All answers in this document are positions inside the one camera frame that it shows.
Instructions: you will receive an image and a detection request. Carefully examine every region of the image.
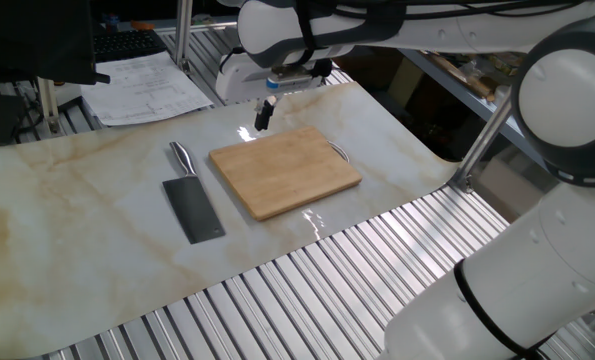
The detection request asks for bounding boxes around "marble pattern table mat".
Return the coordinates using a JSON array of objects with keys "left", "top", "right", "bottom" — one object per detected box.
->
[{"left": 0, "top": 82, "right": 461, "bottom": 360}]

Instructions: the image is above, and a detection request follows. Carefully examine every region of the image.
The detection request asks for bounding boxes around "steel cleaver knife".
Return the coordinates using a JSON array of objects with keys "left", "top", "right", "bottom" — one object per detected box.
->
[{"left": 161, "top": 141, "right": 227, "bottom": 245}]

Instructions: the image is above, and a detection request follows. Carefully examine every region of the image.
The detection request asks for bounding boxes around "grey metal shelf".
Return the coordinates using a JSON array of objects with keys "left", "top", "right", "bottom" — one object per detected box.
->
[{"left": 399, "top": 48, "right": 548, "bottom": 166}]

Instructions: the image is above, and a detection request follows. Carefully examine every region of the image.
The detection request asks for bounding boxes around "black monitor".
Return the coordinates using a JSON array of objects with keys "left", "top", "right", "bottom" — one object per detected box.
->
[{"left": 0, "top": 0, "right": 111, "bottom": 86}]

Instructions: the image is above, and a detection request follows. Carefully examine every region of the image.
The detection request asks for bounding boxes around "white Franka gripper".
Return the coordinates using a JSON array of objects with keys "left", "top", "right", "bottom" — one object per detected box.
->
[{"left": 215, "top": 51, "right": 283, "bottom": 132}]

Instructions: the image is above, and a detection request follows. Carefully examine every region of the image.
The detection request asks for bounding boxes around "wooden cutting board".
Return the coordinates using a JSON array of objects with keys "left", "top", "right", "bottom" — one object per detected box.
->
[{"left": 208, "top": 125, "right": 364, "bottom": 222}]

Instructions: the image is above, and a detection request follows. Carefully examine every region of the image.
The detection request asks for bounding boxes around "aluminium frame post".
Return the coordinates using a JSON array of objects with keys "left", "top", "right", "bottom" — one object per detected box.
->
[
  {"left": 36, "top": 77, "right": 61, "bottom": 134},
  {"left": 449, "top": 94, "right": 513, "bottom": 194},
  {"left": 174, "top": 0, "right": 194, "bottom": 72}
]

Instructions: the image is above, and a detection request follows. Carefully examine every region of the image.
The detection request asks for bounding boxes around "printed paper sheet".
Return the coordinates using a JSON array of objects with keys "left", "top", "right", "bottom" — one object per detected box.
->
[{"left": 80, "top": 51, "right": 214, "bottom": 127}]

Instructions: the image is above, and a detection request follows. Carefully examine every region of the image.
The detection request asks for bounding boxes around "black keyboard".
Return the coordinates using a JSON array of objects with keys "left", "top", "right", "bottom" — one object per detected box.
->
[{"left": 92, "top": 29, "right": 168, "bottom": 64}]

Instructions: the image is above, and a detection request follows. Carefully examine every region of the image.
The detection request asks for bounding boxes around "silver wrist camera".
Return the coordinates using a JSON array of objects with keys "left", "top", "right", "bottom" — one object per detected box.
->
[{"left": 265, "top": 68, "right": 324, "bottom": 92}]

